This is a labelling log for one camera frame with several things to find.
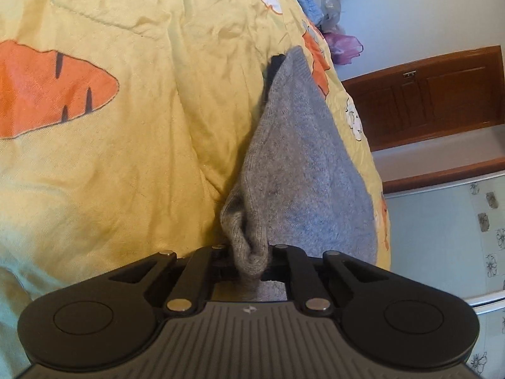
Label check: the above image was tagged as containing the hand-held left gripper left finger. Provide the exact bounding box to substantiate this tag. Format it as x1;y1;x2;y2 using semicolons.
106;245;237;316

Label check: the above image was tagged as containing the brown wooden door frame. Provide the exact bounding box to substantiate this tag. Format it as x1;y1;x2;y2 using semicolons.
383;157;505;195

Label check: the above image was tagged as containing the grey sweater with navy sleeves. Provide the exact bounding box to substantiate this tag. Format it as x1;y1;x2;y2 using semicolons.
220;45;375;301

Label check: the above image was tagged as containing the clear plastic bag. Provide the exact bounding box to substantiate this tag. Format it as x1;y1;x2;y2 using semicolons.
318;0;344;34

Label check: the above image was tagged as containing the pink plastic bag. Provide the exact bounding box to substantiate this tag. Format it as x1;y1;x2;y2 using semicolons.
324;32;364;66

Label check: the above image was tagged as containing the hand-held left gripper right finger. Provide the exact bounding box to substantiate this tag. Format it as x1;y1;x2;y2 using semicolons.
262;244;379;316

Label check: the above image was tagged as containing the yellow carrot-print blanket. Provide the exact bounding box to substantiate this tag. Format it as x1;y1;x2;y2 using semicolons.
0;0;392;379

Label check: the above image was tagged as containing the brown wooden door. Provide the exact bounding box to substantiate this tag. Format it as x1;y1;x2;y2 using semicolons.
341;45;505;153

